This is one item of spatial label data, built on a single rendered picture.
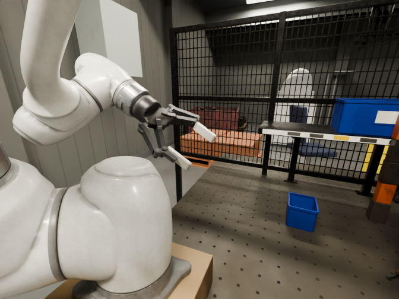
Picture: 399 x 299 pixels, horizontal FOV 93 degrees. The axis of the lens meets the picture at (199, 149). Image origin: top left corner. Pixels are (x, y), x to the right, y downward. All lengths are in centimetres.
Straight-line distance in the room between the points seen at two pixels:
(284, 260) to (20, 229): 64
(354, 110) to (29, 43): 97
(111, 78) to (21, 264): 41
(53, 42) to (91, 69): 18
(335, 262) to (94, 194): 70
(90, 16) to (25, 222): 239
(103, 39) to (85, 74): 189
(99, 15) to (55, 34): 211
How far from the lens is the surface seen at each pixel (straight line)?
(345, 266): 79
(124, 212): 33
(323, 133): 92
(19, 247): 36
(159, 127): 49
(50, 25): 41
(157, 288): 45
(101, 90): 55
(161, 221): 36
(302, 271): 71
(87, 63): 61
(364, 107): 96
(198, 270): 52
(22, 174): 37
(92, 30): 258
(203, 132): 55
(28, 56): 44
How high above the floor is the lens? 120
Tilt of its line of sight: 18 degrees down
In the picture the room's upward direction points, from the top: straight up
